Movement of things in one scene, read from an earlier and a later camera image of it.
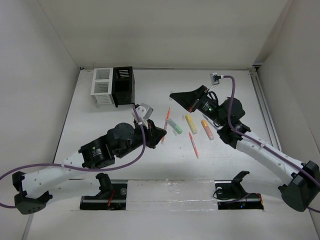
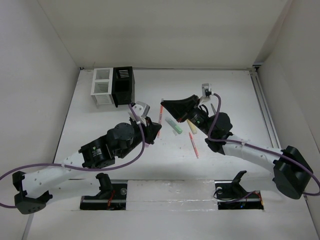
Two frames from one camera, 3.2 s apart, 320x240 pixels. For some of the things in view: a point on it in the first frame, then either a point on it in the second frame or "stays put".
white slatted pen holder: x=102 y=85 stays put
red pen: x=193 y=143 stays put
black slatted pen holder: x=123 y=85 stays put
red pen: x=166 y=123 → x=160 y=118
